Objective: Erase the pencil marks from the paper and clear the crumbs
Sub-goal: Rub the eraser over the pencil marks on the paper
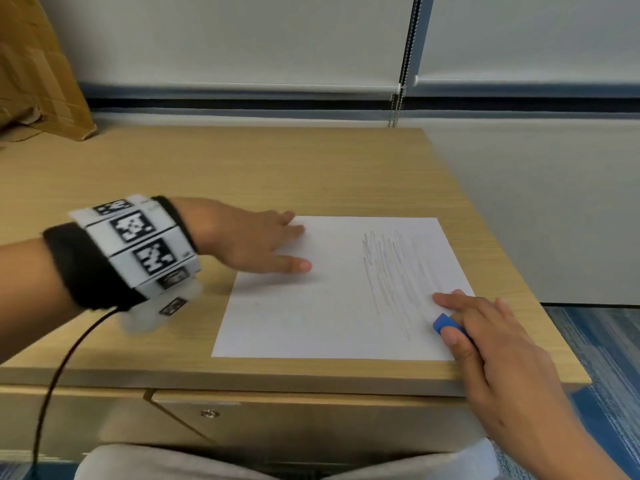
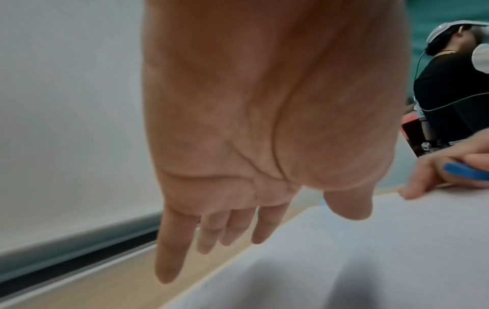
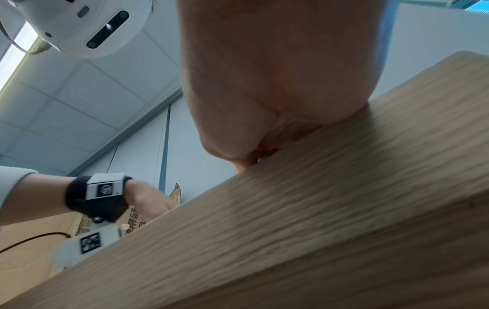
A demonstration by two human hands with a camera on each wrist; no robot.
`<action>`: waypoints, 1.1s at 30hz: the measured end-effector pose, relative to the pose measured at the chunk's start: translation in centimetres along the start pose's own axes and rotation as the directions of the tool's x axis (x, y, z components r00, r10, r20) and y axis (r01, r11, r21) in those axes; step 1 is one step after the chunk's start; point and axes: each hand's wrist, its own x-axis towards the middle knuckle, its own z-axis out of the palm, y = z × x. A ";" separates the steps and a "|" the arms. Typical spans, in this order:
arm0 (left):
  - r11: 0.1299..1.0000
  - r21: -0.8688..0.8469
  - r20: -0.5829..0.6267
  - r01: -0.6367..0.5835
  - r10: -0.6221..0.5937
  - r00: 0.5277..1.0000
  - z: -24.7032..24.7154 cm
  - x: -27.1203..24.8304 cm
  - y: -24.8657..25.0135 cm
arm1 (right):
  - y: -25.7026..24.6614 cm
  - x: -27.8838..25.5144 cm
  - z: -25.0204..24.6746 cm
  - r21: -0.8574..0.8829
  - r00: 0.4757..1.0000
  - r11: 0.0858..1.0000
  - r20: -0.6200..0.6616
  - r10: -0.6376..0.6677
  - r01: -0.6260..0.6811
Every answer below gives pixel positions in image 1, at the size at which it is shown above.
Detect person's right hand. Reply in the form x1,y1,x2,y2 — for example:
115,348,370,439
431,289,577,451

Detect person's left hand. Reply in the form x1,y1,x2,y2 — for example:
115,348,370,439
169,196,313,275

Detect blue eraser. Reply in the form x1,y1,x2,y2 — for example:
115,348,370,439
431,313,472,341

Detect white paper sheet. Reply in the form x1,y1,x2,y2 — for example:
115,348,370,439
211,216,477,362

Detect person's left forearm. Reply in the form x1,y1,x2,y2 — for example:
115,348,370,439
0,237,87,366

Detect black left wristband with markers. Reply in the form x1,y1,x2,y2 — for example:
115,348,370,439
42,194,203,313

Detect wooden drawer front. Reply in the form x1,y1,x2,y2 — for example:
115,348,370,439
151,389,489,456

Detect wide white roller blind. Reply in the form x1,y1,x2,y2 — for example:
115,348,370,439
37,0,416,93

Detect wooden cabinet door panel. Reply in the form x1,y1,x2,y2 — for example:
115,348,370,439
0,384,211,463

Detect brown cardboard box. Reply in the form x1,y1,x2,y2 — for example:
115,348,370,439
0,0,98,143

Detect narrow white roller blind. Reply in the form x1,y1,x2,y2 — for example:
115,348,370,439
412,0,640,89

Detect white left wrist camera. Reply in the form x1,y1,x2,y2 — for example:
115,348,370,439
119,279,205,336

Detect dark window frame rail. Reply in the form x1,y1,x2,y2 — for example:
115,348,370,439
79,83,640,121

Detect metal bead chain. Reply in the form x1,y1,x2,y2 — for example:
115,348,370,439
387,0,425,129

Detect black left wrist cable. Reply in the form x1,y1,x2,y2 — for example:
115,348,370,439
31,305,121,480

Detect blue window post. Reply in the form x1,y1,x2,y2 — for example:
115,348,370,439
403,0,437,83

